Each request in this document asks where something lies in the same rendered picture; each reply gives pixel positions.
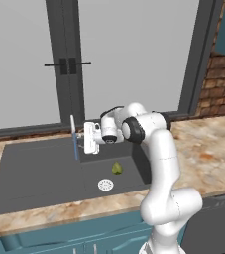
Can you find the dark grey dishwasher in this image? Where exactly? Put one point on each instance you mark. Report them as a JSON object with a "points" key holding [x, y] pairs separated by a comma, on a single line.
{"points": [[216, 225]]}

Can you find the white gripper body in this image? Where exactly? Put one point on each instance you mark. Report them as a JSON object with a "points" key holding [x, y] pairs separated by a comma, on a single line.
{"points": [[91, 139]]}

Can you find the dark grey framed window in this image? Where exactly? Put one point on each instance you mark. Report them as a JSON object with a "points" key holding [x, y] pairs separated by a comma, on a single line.
{"points": [[67, 33]]}

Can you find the white and blue sink faucet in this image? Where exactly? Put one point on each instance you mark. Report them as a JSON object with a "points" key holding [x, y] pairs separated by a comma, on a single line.
{"points": [[73, 132]]}

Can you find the dark grey sink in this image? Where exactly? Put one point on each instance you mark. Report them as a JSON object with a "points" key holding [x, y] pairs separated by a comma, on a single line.
{"points": [[41, 172]]}

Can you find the green vegetable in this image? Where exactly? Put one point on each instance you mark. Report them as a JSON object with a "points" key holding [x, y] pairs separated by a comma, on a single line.
{"points": [[117, 168]]}

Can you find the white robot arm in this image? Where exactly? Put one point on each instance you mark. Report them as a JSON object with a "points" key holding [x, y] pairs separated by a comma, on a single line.
{"points": [[163, 155]]}

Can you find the teal base cupboard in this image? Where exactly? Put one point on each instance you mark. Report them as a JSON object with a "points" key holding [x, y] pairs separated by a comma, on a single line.
{"points": [[84, 231]]}

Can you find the white sink drain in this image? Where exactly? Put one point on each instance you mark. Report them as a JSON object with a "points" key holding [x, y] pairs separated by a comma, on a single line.
{"points": [[105, 185]]}

